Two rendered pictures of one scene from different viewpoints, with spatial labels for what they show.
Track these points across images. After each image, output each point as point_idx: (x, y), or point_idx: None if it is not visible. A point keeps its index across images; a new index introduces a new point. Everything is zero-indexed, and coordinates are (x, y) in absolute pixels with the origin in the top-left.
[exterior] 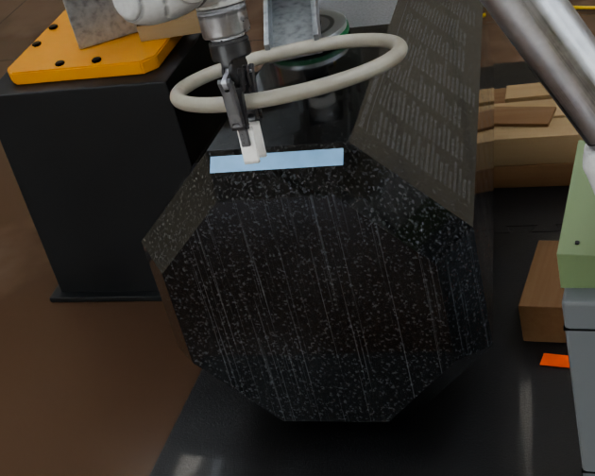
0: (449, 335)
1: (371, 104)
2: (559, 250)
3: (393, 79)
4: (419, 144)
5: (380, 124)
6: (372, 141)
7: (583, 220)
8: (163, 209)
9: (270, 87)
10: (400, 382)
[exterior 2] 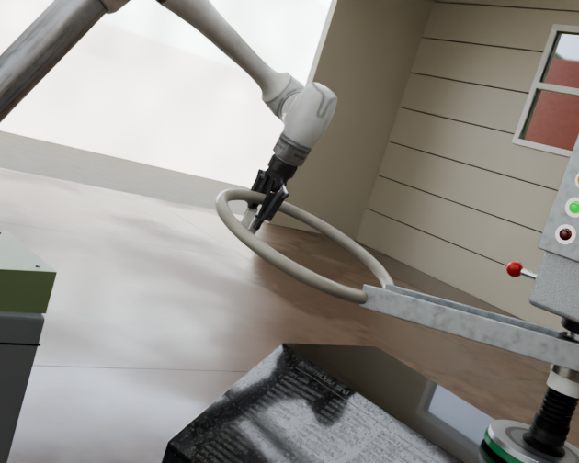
0: None
1: (333, 388)
2: (8, 231)
3: (377, 437)
4: (277, 427)
5: (304, 387)
6: (282, 368)
7: (5, 240)
8: None
9: (446, 400)
10: None
